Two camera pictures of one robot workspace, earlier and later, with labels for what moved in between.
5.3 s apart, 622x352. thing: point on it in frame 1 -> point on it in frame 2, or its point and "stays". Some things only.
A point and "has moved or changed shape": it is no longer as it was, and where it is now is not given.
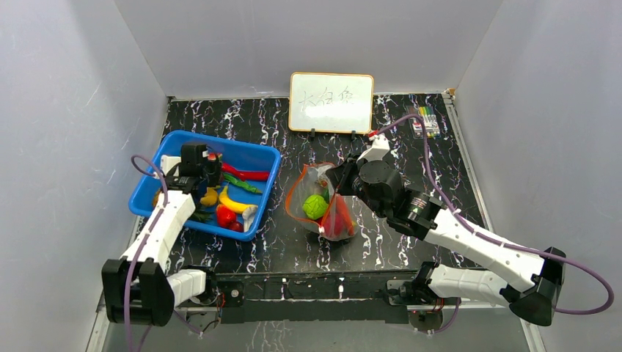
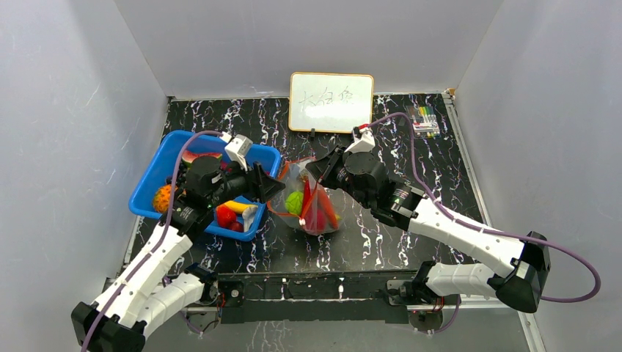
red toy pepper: (224, 216) stays
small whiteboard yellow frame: (331, 103) stays
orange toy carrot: (344, 209) -> (329, 207)
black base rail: (366, 296) stays
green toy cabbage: (315, 206) -> (294, 202)
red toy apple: (331, 224) -> (317, 219)
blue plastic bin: (149, 188) stays
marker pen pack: (432, 128) stays
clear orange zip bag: (312, 198) has moved or changed shape
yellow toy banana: (233, 207) stays
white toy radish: (248, 216) stays
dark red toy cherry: (237, 226) stays
